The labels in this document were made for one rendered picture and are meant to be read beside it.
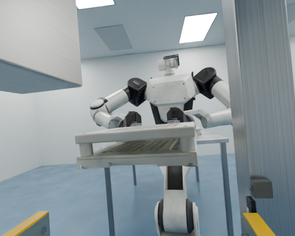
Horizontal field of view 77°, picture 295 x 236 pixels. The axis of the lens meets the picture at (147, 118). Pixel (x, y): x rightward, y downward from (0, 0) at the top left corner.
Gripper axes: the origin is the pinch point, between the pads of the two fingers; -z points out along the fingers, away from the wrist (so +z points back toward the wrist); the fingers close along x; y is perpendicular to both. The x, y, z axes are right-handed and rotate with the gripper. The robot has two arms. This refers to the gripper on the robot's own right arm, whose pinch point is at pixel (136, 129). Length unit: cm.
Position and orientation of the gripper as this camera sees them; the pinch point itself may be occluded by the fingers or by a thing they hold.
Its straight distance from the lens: 60.6
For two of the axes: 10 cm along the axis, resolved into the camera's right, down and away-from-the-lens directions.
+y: -9.5, 0.6, -3.1
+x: 0.7, 10.0, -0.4
